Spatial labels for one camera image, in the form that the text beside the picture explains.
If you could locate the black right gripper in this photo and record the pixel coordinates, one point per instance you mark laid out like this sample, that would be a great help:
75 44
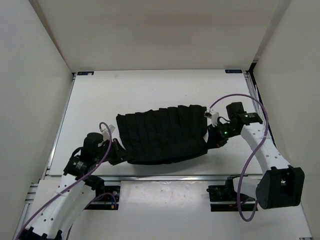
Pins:
214 141

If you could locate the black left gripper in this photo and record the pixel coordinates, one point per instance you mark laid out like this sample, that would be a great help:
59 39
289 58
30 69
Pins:
119 154

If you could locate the black pleated skirt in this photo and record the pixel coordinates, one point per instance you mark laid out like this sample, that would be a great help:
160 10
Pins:
164 136

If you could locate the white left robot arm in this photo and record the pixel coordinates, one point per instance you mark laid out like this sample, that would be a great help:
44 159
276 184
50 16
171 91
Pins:
78 188

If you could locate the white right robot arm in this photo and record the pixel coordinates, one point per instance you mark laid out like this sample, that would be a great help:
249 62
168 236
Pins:
281 184

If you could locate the right blue label sticker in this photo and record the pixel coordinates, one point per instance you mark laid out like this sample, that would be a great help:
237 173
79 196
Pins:
233 71

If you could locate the blue label sticker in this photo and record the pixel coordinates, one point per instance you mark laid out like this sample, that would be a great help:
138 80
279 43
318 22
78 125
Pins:
85 73
233 71

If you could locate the left blue label sticker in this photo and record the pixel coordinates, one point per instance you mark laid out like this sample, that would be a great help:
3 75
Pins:
85 73

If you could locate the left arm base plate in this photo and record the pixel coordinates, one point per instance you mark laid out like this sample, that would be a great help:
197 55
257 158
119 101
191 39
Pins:
107 198

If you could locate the front aluminium rail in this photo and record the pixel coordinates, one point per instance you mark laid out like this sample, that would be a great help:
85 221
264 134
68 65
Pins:
162 178

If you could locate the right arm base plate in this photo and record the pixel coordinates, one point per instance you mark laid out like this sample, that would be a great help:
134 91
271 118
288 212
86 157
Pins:
223 198

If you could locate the left aluminium frame rail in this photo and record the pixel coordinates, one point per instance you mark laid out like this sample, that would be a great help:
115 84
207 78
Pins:
26 208

